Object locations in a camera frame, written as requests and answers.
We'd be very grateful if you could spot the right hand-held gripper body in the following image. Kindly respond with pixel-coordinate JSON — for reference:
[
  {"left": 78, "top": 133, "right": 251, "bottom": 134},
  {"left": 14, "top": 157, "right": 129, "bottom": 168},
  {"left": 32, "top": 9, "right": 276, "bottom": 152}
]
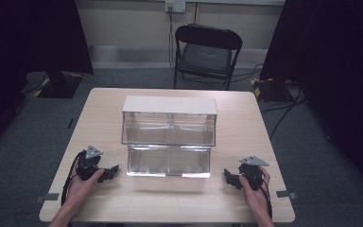
[{"left": 237, "top": 155, "right": 270, "bottom": 191}]

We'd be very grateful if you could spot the left hand-held gripper cable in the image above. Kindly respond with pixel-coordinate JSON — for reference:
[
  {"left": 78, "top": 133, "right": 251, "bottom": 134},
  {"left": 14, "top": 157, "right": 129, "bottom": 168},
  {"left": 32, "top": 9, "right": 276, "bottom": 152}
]
[{"left": 60, "top": 149, "right": 87, "bottom": 206}]

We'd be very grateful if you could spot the hand-held gripper cable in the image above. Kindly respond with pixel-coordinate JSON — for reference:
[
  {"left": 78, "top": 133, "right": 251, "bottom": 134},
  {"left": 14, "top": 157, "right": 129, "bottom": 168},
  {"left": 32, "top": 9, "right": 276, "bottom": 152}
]
[
  {"left": 247, "top": 173, "right": 273, "bottom": 219},
  {"left": 60, "top": 149, "right": 87, "bottom": 206}
]

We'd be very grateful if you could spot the person's right hand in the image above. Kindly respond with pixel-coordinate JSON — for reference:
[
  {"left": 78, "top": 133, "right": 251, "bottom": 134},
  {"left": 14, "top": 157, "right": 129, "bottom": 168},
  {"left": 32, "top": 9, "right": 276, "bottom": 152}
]
[{"left": 238, "top": 166, "right": 272, "bottom": 218}]

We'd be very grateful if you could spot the grey tape strip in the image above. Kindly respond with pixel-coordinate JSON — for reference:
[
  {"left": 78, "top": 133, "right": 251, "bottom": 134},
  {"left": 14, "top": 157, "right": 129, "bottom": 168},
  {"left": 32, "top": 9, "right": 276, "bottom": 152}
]
[
  {"left": 275, "top": 189, "right": 299, "bottom": 201},
  {"left": 33, "top": 192, "right": 61, "bottom": 203}
]

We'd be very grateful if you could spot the white wall socket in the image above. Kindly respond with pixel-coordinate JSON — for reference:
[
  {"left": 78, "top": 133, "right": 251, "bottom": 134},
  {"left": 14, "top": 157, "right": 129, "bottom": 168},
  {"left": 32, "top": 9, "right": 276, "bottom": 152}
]
[{"left": 164, "top": 0, "right": 187, "bottom": 14}]

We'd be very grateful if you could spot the black stand base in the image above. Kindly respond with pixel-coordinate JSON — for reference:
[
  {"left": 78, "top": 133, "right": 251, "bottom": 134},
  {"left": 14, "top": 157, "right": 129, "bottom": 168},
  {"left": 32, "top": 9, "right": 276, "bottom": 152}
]
[
  {"left": 251, "top": 77, "right": 295, "bottom": 103},
  {"left": 37, "top": 71, "right": 84, "bottom": 99}
]

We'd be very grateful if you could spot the clear plastic drawer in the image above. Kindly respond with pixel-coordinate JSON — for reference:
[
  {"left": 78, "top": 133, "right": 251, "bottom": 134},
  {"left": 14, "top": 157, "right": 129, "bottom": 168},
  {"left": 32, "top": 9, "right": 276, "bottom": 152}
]
[{"left": 126, "top": 144, "right": 213, "bottom": 179}]

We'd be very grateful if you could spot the right hand-held gripper cable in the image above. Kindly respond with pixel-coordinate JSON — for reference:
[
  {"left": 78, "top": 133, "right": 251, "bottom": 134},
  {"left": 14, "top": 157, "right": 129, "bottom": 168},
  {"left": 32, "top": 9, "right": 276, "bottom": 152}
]
[{"left": 247, "top": 173, "right": 273, "bottom": 219}]

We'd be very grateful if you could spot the black curtain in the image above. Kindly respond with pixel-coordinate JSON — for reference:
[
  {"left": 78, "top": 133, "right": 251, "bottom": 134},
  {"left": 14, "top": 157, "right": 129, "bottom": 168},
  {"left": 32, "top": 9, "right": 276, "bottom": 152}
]
[
  {"left": 0, "top": 0, "right": 95, "bottom": 159},
  {"left": 259, "top": 0, "right": 363, "bottom": 202}
]

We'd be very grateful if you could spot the black wall socket cable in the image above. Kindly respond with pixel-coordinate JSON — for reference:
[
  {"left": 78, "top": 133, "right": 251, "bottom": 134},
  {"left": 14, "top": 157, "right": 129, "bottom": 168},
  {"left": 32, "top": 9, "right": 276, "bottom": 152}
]
[{"left": 167, "top": 9, "right": 178, "bottom": 74}]

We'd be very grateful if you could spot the wall cable conduit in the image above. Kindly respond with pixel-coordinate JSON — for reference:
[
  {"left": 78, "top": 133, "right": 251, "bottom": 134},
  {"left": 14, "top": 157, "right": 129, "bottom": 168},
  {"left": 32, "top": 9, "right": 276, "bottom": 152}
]
[{"left": 193, "top": 2, "right": 200, "bottom": 26}]

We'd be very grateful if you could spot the black floor cable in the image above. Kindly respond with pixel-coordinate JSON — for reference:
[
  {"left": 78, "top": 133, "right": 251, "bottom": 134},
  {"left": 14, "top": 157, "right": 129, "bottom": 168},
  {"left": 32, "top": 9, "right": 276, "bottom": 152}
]
[{"left": 260, "top": 84, "right": 306, "bottom": 140}]

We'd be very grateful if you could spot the clear drawer cabinet white top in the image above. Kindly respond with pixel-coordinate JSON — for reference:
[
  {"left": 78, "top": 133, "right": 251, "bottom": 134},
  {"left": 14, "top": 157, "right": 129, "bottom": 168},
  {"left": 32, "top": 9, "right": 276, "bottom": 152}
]
[{"left": 121, "top": 95, "right": 218, "bottom": 148}]

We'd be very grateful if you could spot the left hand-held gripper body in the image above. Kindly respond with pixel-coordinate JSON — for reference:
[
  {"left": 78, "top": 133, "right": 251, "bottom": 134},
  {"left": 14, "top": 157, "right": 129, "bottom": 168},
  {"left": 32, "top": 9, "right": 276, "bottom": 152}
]
[{"left": 75, "top": 145, "right": 107, "bottom": 182}]

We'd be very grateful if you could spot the black folding chair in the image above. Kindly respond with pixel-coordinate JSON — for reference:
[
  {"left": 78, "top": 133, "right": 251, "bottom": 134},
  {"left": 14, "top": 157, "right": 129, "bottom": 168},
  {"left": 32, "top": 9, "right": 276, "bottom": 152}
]
[{"left": 172, "top": 23, "right": 244, "bottom": 92}]

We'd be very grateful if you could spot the person's left hand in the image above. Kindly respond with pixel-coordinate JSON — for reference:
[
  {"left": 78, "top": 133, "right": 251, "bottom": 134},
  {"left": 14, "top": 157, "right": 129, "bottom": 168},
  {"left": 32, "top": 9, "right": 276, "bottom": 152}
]
[{"left": 62, "top": 167, "right": 106, "bottom": 218}]

